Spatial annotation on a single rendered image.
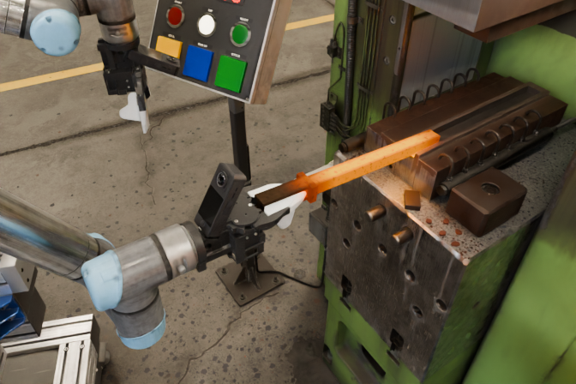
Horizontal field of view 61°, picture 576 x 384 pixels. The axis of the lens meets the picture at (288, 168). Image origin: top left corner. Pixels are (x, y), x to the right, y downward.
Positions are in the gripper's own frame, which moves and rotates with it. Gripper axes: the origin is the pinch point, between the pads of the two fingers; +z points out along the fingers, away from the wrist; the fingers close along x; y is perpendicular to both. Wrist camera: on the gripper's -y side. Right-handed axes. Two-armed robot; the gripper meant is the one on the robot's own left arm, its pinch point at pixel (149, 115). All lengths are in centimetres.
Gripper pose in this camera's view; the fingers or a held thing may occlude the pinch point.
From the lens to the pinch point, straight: 121.7
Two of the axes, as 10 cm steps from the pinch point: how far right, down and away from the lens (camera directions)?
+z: 0.0, 7.6, 6.5
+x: 2.0, 6.4, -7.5
